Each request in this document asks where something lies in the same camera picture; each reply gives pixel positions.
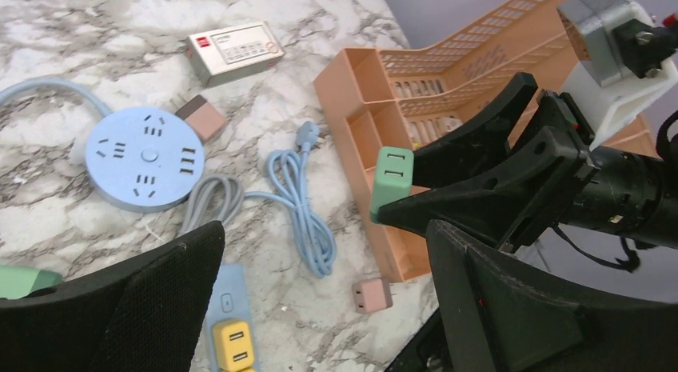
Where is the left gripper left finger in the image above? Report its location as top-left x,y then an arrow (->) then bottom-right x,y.
1,221 -> 225,371

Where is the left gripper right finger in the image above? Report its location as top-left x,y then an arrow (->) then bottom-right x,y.
426,220 -> 677,371

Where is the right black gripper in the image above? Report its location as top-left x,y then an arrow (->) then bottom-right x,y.
376,72 -> 677,248

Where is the yellow charger plug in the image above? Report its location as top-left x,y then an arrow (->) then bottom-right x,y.
211,318 -> 256,372

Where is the green charger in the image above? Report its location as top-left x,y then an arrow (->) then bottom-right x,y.
369,146 -> 414,223

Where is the pink charger front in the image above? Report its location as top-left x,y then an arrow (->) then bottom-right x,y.
352,278 -> 393,314

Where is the pink charger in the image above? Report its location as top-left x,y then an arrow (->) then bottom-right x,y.
175,94 -> 227,144
352,278 -> 393,314

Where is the green charger plug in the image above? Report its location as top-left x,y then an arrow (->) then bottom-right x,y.
1,265 -> 62,299

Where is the blue long power strip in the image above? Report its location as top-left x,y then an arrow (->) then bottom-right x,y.
205,263 -> 260,372

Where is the orange plastic file rack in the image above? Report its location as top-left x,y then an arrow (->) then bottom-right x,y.
314,0 -> 654,282

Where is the blue round power strip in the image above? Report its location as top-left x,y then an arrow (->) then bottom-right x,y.
85,106 -> 205,213

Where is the white red small box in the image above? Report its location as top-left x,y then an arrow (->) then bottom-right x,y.
184,22 -> 286,88

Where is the grey bundled power cord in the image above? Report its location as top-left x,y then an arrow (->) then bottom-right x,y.
178,173 -> 245,238

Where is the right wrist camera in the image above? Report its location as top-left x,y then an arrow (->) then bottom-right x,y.
557,0 -> 677,150

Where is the blue usb cable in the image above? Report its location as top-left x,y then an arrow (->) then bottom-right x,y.
243,120 -> 339,279

